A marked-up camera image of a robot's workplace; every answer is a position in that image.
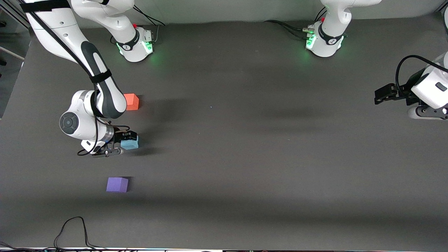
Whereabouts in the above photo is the light blue foam block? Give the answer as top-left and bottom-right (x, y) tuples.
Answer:
(120, 135), (140, 151)

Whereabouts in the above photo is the orange foam block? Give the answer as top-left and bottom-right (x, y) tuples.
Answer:
(123, 93), (140, 111)

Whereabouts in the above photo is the purple foam block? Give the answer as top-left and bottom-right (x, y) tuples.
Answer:
(106, 177), (129, 193)

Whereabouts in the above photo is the black looped table cable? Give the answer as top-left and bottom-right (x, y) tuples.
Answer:
(54, 216), (107, 251)

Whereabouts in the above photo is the black right arm base cable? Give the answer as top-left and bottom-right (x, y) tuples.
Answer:
(130, 7), (166, 44)

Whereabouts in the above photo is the black arm base cable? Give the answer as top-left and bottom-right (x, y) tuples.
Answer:
(264, 8), (328, 40)
(130, 7), (166, 44)

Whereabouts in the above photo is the black left arm base cable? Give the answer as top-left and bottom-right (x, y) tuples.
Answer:
(264, 8), (328, 40)

